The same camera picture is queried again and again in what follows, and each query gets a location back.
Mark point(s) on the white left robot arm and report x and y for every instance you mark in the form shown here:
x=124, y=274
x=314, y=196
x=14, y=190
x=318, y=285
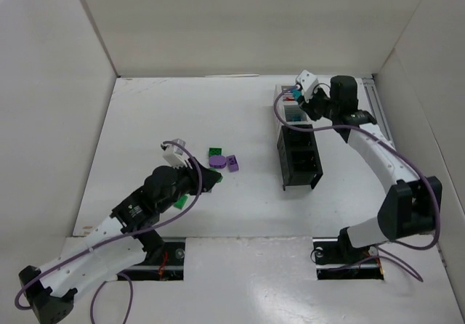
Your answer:
x=124, y=238

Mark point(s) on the dark green studded lego brick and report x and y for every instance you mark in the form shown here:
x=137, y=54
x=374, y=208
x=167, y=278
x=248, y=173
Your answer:
x=214, y=151

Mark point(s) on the purple square lego brick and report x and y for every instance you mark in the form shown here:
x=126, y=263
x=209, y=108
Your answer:
x=232, y=163

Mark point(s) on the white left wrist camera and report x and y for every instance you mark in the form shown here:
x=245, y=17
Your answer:
x=174, y=155

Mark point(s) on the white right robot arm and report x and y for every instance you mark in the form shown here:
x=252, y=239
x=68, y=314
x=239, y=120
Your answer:
x=412, y=202

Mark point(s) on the purple oval lego piece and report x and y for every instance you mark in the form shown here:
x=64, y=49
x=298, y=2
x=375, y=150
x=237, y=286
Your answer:
x=217, y=161

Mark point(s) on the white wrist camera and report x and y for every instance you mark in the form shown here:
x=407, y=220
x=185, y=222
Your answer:
x=306, y=82
x=174, y=155

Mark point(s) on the black double-bin container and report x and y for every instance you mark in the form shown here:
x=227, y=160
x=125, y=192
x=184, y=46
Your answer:
x=299, y=158

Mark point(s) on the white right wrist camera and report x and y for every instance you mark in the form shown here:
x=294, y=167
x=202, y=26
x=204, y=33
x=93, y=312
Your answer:
x=306, y=82

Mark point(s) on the green sloped lego brick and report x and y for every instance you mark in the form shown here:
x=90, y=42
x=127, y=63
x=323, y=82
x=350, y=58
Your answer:
x=180, y=204

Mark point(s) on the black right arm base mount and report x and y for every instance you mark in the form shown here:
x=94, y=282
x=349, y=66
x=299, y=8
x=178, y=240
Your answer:
x=334, y=263

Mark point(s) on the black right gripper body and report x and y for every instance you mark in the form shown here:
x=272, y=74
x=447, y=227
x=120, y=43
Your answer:
x=313, y=105

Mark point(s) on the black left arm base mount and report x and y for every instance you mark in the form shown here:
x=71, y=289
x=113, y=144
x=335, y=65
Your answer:
x=167, y=264

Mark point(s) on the teal long lego brick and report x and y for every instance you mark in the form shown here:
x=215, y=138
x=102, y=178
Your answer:
x=298, y=96

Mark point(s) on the aluminium rail at table edge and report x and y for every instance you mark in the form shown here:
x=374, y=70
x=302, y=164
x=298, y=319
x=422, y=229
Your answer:
x=376, y=107

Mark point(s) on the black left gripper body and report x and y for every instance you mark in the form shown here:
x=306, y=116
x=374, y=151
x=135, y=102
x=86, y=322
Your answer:
x=197, y=178

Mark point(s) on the white double-bin container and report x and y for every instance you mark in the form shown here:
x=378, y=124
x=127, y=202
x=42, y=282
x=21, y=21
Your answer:
x=287, y=109

